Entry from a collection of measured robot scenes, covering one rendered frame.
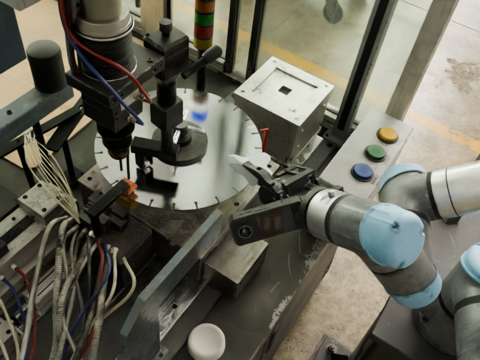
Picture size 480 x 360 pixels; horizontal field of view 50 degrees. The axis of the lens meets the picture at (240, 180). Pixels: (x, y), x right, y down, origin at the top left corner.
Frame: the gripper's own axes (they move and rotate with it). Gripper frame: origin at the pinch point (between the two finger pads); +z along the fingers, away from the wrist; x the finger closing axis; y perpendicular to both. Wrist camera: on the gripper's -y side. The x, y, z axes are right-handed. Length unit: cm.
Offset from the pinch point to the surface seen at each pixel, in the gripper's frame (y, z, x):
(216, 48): 1.5, -4.0, 24.8
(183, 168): -3.0, 12.5, 3.3
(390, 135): 43.7, 3.6, -7.8
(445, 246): 108, 44, -88
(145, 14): 27, 73, 29
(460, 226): 121, 46, -86
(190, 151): 0.2, 13.8, 5.5
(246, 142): 11.7, 11.7, 2.8
